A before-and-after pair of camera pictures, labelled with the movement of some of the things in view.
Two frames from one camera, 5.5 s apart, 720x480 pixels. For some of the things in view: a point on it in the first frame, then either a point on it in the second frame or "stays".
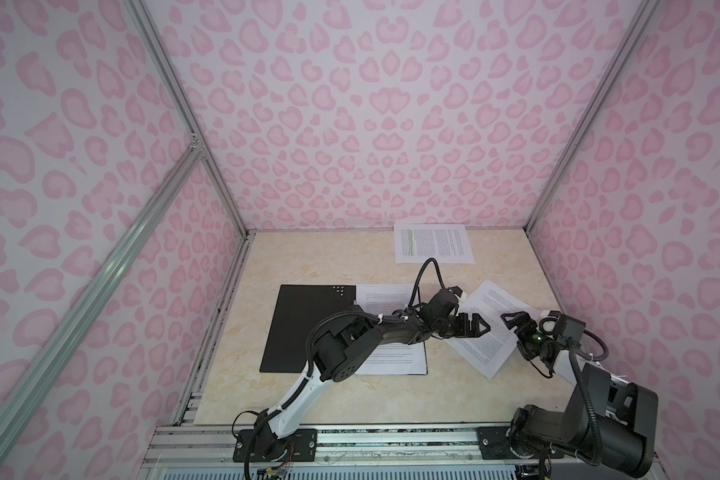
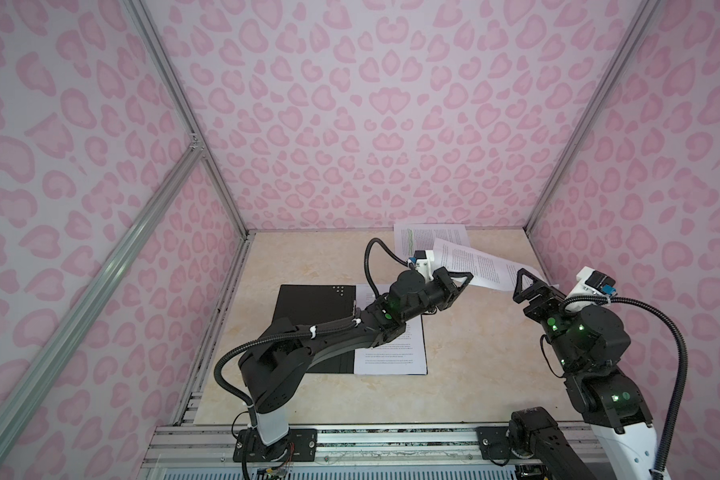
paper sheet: x=396 y=358 stays
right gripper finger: x=520 y=320 -> x=536 y=287
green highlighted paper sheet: x=445 y=243 stays
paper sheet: x=489 y=352 -> x=486 y=270
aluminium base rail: x=337 y=445 stays
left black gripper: x=463 y=332 -> x=447 y=290
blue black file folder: x=299 y=309 stays
